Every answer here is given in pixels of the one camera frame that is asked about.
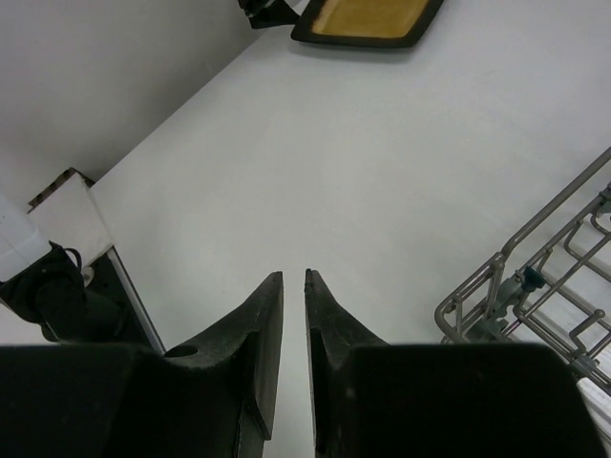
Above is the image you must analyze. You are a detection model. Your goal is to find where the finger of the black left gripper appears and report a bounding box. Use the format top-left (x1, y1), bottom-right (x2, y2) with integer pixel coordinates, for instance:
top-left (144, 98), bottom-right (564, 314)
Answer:
top-left (238, 0), bottom-right (300, 30)

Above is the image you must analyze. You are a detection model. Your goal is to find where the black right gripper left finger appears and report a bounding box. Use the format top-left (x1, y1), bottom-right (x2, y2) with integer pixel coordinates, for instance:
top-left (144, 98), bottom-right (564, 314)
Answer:
top-left (1, 272), bottom-right (284, 457)

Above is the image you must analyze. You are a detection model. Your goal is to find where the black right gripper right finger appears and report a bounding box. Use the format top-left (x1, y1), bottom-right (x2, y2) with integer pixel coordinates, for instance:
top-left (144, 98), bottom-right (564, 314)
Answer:
top-left (305, 270), bottom-right (606, 457)

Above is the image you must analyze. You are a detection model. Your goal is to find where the square yellow brown plate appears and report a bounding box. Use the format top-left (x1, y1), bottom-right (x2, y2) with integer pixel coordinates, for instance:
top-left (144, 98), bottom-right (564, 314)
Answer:
top-left (291, 0), bottom-right (443, 50)

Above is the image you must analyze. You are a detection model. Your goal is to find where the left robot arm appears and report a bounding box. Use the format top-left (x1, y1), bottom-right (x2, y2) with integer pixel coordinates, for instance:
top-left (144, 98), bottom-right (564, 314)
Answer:
top-left (1, 196), bottom-right (128, 343)

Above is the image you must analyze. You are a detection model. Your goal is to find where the grey wire dish rack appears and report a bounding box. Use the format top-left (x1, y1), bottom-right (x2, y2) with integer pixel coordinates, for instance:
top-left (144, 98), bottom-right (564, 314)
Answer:
top-left (433, 147), bottom-right (611, 430)

